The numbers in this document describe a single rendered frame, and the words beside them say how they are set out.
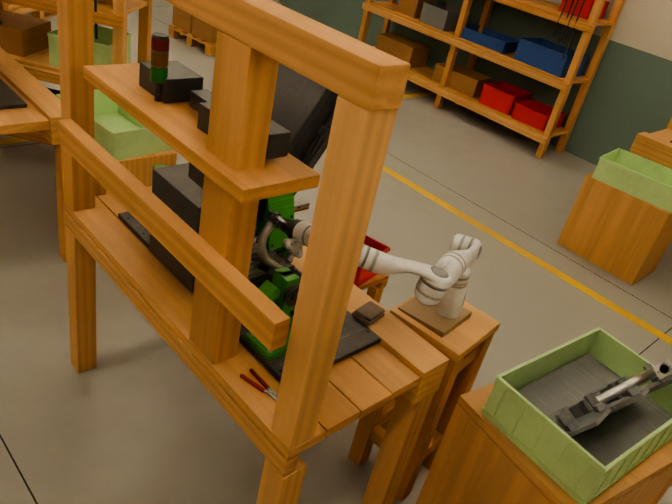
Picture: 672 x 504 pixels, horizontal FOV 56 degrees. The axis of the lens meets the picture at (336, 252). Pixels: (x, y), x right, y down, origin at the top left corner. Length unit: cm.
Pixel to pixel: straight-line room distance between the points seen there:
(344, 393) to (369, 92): 105
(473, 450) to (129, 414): 155
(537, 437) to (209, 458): 142
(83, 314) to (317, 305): 172
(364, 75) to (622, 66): 624
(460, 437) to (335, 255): 112
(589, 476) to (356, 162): 121
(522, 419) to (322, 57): 131
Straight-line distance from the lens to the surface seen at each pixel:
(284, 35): 140
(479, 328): 248
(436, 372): 217
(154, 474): 283
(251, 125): 158
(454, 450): 237
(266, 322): 156
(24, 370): 329
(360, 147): 126
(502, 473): 223
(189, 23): 837
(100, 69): 222
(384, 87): 123
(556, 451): 208
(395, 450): 243
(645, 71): 728
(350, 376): 203
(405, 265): 188
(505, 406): 214
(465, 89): 772
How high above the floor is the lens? 223
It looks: 31 degrees down
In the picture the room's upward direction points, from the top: 13 degrees clockwise
